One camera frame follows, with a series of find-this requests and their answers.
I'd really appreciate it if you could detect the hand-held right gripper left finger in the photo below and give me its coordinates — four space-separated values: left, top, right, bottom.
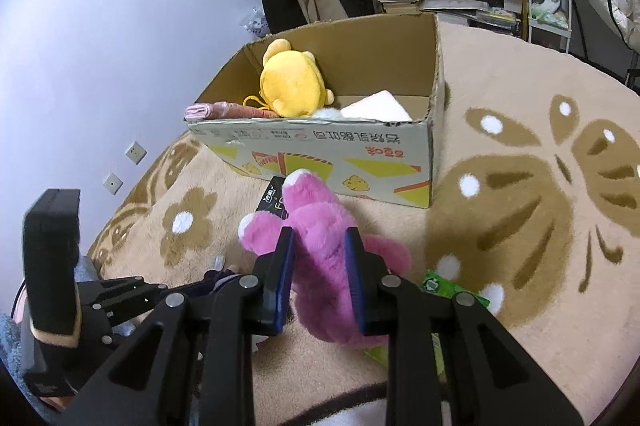
60 226 296 426

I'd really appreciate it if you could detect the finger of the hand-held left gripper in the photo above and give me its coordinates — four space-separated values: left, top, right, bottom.
77 276 216 307
100 293 161 342

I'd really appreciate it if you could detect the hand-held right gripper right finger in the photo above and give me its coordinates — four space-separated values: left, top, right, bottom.
345 227 586 426

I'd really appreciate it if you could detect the pink bear plush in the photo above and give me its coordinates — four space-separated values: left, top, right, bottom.
237 168 413 349

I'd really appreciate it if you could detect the cardboard box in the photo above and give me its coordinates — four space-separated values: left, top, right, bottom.
184 13 447 209

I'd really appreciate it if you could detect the pink cloth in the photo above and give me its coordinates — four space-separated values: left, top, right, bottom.
185 102 277 123

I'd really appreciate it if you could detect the yellow plush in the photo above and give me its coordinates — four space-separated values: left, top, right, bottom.
243 38 337 118

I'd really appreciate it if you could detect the green white soft toy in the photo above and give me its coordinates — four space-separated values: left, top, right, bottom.
530 0 568 29

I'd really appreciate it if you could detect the black printed packet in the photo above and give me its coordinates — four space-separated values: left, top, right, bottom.
254 175 287 221

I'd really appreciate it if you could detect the green tissue pack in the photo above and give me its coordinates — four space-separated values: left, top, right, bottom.
367 270 492 377

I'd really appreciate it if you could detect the clear bag of snacks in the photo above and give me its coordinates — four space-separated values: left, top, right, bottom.
240 8 271 37

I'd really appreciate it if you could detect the stack of books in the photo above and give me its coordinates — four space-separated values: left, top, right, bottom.
376 0 425 14

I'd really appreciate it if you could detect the pile of magazines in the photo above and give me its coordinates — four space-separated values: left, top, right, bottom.
420 0 523 38

